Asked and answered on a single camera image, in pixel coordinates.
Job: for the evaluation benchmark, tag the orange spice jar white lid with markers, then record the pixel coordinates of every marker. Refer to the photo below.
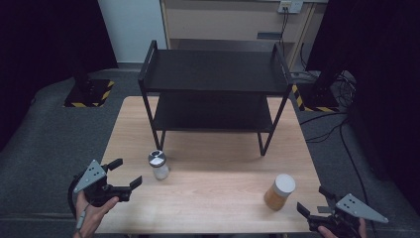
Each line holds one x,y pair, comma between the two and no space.
279,195

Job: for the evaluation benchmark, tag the beige wooden cabinet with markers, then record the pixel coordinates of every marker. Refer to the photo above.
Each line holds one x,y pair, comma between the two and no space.
224,23

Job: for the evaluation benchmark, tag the glass salt jar silver lid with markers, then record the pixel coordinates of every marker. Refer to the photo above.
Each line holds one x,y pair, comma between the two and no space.
159,167

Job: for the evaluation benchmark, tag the black two-tier shelf rack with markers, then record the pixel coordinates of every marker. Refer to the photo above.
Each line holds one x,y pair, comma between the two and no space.
214,71

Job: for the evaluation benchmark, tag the black stand yellow striped base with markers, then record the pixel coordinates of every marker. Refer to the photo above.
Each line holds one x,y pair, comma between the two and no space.
318,95
89,94

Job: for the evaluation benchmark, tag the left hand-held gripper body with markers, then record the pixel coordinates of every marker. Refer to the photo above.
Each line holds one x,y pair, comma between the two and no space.
99,190

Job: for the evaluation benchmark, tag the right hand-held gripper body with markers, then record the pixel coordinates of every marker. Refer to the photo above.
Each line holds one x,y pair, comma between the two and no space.
353,206

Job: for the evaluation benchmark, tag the black curtain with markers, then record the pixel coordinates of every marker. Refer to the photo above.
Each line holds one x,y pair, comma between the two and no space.
43,49
386,82

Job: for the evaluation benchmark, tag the person's left hand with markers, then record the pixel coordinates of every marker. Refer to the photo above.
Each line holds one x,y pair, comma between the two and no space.
90,216

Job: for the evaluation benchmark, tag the grey cabinet label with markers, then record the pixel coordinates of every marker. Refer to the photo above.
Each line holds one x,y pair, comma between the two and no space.
269,35

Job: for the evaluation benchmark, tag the white wall outlet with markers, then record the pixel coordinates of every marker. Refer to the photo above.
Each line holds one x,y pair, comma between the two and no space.
290,5

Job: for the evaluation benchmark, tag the person's right hand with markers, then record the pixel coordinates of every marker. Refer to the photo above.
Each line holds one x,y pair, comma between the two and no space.
325,232

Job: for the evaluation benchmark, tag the grey tape piece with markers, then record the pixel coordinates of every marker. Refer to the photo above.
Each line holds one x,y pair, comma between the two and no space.
323,209

